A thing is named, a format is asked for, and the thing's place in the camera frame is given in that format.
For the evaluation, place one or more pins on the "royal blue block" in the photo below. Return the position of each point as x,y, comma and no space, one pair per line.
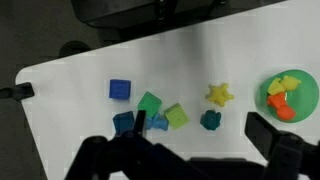
120,89

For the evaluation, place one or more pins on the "dark blue block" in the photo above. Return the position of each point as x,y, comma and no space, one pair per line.
123,121

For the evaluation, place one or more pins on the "yellow bear toy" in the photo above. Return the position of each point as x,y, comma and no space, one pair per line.
290,82

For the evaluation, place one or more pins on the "black caster wheel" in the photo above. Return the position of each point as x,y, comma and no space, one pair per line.
75,48

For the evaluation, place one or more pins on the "green plastic bowl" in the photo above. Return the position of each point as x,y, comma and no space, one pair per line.
305,100

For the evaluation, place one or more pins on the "dark teal animal toy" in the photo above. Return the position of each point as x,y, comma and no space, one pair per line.
210,120

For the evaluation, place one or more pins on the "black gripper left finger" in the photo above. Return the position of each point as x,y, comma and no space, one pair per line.
100,156

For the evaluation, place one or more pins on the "orange toy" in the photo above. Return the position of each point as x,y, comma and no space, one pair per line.
281,106

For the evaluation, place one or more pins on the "yellow star toy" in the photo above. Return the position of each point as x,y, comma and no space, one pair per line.
219,94

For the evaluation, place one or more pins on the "green block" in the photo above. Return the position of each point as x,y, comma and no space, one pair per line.
149,104

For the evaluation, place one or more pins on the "black table edge clamp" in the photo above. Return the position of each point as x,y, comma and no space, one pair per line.
18,91

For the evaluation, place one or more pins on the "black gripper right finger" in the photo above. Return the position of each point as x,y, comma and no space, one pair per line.
286,150

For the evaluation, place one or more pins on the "light blue toy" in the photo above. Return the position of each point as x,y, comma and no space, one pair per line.
160,122

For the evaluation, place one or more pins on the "yellow toy piece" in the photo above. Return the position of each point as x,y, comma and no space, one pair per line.
275,87

